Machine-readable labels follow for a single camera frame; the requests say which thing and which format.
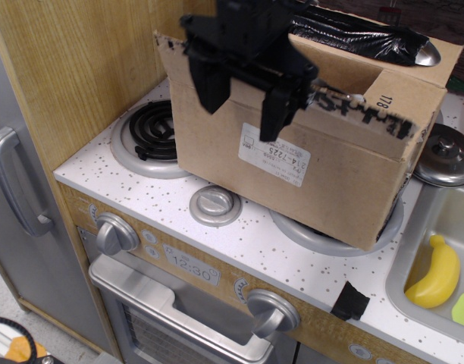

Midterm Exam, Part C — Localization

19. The silver oven knob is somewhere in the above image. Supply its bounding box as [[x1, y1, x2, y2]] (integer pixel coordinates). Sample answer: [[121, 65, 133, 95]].
[[246, 289, 300, 338], [96, 212, 140, 256]]

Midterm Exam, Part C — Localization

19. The silver toy sink basin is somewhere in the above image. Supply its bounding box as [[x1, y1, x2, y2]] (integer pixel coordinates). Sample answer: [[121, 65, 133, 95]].
[[384, 181, 464, 346]]

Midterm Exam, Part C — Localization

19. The black cable loop bottom left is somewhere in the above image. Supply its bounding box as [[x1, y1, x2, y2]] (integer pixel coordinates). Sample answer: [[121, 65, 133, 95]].
[[0, 315, 38, 363]]

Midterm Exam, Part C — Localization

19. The yellow toy banana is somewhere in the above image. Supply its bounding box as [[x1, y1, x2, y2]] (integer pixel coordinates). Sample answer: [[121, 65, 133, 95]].
[[405, 234, 461, 309]]

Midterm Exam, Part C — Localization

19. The grey fridge door handle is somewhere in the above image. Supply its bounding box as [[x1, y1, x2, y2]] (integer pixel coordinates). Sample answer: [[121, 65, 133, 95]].
[[0, 127, 54, 237]]

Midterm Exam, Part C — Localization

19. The silver oven knob right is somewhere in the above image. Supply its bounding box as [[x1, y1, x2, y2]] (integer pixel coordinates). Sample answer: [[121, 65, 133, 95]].
[[246, 289, 300, 338]]

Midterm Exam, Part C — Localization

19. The black tape piece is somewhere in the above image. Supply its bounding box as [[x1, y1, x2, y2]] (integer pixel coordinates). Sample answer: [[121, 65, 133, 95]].
[[330, 281, 370, 321]]

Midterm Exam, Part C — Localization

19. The brown cardboard box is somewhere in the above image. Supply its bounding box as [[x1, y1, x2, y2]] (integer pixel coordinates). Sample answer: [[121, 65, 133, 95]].
[[155, 34, 462, 250]]

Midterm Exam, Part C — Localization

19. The silver oven door handle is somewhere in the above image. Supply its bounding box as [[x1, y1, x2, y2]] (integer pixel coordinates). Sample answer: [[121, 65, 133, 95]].
[[89, 256, 277, 363]]

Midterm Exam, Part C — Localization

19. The oven clock display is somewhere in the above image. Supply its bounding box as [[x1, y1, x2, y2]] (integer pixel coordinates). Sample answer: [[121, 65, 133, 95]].
[[163, 244, 221, 287]]

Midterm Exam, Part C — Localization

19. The grey round stove knob top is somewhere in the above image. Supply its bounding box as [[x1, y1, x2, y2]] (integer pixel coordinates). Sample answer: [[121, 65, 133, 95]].
[[189, 185, 242, 227]]

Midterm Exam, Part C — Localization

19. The silver oven knob left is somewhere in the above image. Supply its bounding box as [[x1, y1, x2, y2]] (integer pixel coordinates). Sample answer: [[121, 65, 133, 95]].
[[96, 212, 140, 256]]

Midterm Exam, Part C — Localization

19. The orange object bottom left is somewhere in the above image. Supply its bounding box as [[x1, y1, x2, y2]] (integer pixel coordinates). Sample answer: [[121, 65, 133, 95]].
[[5, 336, 47, 362]]

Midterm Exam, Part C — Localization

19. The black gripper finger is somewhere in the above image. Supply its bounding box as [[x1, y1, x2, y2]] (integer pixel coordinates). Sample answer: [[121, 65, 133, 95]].
[[259, 86, 300, 143], [187, 45, 230, 115]]

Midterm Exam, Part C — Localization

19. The grey burner ring right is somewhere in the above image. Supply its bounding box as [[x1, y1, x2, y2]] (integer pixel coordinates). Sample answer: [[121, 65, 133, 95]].
[[268, 196, 405, 258]]

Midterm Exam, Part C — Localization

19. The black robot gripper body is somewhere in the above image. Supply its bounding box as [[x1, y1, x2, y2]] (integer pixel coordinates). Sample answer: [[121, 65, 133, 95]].
[[180, 1, 318, 103]]

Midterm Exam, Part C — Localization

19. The steel pot lid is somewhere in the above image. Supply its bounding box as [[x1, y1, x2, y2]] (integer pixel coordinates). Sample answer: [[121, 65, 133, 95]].
[[413, 124, 464, 188]]

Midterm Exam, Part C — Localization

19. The black coil burner left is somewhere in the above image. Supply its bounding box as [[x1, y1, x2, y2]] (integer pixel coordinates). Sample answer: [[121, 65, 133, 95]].
[[111, 99, 190, 180]]

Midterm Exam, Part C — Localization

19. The taped spoon on far flap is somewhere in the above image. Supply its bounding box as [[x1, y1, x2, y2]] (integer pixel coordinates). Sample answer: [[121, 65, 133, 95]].
[[290, 6, 441, 67]]

